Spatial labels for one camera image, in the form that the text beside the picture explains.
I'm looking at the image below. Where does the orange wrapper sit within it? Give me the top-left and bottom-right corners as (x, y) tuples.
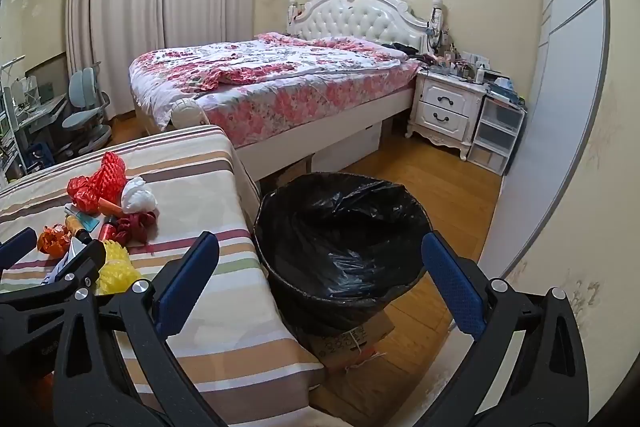
(39, 224), (73, 256)

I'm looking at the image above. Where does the printed flat cardboard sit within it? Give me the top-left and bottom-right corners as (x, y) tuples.
(300, 307), (396, 368)

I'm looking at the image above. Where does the brown cardboard box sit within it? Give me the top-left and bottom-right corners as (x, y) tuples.
(275, 154), (314, 188)

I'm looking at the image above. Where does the white sliding wardrobe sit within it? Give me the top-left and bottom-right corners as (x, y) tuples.
(477, 0), (608, 288)

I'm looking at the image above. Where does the white paper scrap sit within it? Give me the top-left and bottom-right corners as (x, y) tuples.
(47, 237), (85, 283)

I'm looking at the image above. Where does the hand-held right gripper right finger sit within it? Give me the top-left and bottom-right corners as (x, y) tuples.
(420, 231), (591, 427)

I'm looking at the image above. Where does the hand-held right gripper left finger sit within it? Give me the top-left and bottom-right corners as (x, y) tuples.
(52, 231), (226, 427)

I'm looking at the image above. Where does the trash bin with black bag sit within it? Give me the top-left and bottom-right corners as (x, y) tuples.
(252, 172), (435, 338)

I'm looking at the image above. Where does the white nightstand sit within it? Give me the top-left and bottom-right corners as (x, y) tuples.
(407, 69), (488, 162)

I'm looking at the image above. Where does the cluttered desk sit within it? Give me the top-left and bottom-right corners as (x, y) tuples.
(0, 57), (71, 182)

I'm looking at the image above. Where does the white storage box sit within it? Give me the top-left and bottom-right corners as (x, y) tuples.
(312, 122), (383, 172)

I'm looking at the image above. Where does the pile of bedside clutter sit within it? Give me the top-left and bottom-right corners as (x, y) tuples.
(422, 49), (526, 105)

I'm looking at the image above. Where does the yellow foam net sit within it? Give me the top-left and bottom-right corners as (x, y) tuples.
(95, 242), (143, 296)

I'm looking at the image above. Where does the red foam net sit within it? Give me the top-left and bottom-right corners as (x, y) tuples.
(100, 152), (127, 200)

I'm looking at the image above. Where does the red plastic bag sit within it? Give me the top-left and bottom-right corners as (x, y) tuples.
(67, 177), (108, 214)

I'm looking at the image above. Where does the dark red ribbon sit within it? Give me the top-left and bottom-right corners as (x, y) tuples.
(115, 211), (160, 246)

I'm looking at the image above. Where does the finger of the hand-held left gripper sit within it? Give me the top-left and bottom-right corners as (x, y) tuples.
(0, 239), (108, 308)
(0, 227), (38, 273)

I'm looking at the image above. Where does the striped mattress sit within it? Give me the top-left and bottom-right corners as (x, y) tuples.
(0, 125), (326, 427)

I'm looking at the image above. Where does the pale blue desk chair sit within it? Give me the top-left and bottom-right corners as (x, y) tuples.
(62, 66), (113, 152)

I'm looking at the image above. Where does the floral quilt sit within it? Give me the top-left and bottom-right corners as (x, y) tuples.
(129, 32), (423, 148)

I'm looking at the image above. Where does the clear plastic drawer unit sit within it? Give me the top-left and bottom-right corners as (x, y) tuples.
(467, 94), (526, 175)

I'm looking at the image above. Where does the white bed with tufted headboard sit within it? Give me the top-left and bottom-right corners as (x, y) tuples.
(129, 0), (431, 182)

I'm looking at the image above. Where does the white foam net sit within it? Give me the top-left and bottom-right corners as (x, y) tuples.
(121, 177), (160, 214)

